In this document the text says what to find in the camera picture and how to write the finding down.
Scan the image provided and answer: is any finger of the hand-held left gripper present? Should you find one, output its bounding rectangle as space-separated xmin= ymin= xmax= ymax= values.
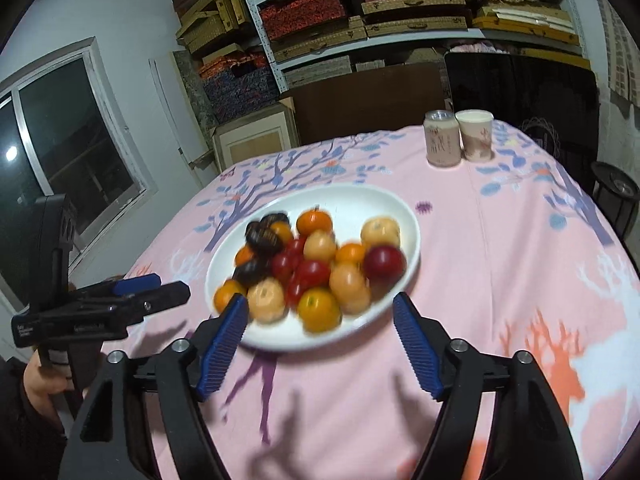
xmin=75 ymin=272 xmax=162 ymax=301
xmin=120 ymin=281 xmax=192 ymax=323

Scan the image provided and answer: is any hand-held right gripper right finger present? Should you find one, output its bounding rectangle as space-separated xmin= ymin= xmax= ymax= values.
xmin=392 ymin=291 xmax=583 ymax=480

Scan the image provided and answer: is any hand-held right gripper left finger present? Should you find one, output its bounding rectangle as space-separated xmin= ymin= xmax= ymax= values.
xmin=59 ymin=292 xmax=250 ymax=480

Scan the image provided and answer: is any pale yellow round fruit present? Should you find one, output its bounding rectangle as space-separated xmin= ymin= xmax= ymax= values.
xmin=329 ymin=262 xmax=372 ymax=313
xmin=361 ymin=216 xmax=401 ymax=248
xmin=303 ymin=230 xmax=337 ymax=262
xmin=247 ymin=277 xmax=288 ymax=323

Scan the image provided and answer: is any white oval plate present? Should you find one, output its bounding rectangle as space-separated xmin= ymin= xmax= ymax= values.
xmin=205 ymin=183 xmax=422 ymax=352

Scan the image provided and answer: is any person's left forearm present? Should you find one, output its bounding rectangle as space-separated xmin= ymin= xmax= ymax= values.
xmin=0 ymin=360 xmax=76 ymax=480

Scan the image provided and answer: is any person's left hand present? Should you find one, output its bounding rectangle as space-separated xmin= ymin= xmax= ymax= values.
xmin=22 ymin=347 xmax=76 ymax=413

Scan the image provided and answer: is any white framed window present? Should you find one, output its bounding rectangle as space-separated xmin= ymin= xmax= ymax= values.
xmin=0 ymin=37 xmax=158 ymax=306

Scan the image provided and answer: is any framed cardboard box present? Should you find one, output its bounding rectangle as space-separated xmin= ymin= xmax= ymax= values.
xmin=210 ymin=100 xmax=301 ymax=173

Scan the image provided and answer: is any white leaning board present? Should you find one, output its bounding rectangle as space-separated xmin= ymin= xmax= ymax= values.
xmin=149 ymin=52 xmax=221 ymax=188

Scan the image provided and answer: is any grey marble slab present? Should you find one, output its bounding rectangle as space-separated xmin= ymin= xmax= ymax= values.
xmin=172 ymin=50 xmax=221 ymax=136

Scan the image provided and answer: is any pale drink can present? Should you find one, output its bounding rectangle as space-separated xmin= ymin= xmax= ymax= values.
xmin=424 ymin=109 xmax=461 ymax=167

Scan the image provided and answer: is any printed paper cup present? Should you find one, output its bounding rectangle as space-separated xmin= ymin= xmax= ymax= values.
xmin=455 ymin=110 xmax=495 ymax=163

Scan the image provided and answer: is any pile of patterned boxes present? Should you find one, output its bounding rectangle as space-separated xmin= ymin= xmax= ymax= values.
xmin=172 ymin=0 xmax=281 ymax=123

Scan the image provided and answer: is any dark brown board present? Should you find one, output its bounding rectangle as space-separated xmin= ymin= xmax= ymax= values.
xmin=292 ymin=62 xmax=448 ymax=148

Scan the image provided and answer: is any black round stool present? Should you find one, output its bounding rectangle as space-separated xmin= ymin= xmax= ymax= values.
xmin=590 ymin=161 xmax=636 ymax=241

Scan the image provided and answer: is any white metal shelf rack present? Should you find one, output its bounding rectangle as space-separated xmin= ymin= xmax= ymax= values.
xmin=232 ymin=0 xmax=593 ymax=91

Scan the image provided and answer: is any black chair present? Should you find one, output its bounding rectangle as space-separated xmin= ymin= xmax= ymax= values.
xmin=444 ymin=51 xmax=601 ymax=181

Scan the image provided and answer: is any stack of woven boxes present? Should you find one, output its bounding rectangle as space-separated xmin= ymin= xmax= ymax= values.
xmin=240 ymin=0 xmax=591 ymax=86

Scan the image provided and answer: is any hanging bamboo mat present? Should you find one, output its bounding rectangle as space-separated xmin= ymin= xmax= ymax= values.
xmin=592 ymin=0 xmax=640 ymax=111

